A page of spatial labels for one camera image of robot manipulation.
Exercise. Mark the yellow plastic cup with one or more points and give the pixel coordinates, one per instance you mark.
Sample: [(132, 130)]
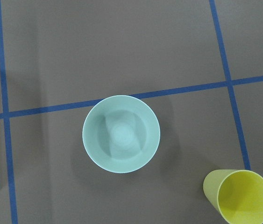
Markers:
[(236, 194)]

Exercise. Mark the light green bowl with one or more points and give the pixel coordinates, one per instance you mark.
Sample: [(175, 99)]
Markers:
[(121, 134)]

